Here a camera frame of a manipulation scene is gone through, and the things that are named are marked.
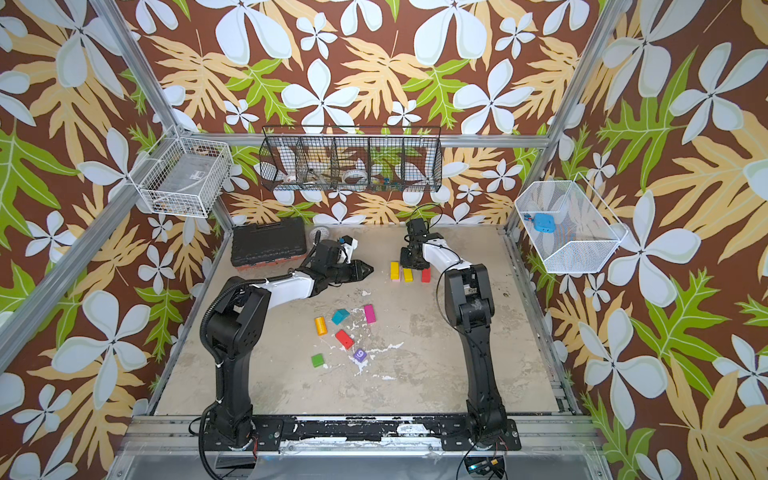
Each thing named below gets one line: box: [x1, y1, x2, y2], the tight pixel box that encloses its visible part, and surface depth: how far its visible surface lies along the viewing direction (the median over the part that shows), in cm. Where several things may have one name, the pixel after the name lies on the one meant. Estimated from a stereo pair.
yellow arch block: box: [390, 261, 399, 280], surface depth 106 cm
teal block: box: [331, 308, 351, 326], surface depth 96 cm
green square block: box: [311, 353, 325, 368], surface depth 89 cm
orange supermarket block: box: [314, 316, 329, 337], surface depth 95 cm
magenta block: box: [364, 304, 377, 324], surface depth 97 cm
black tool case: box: [231, 218, 307, 271], surface depth 110 cm
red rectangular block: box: [335, 329, 355, 349], surface depth 93 cm
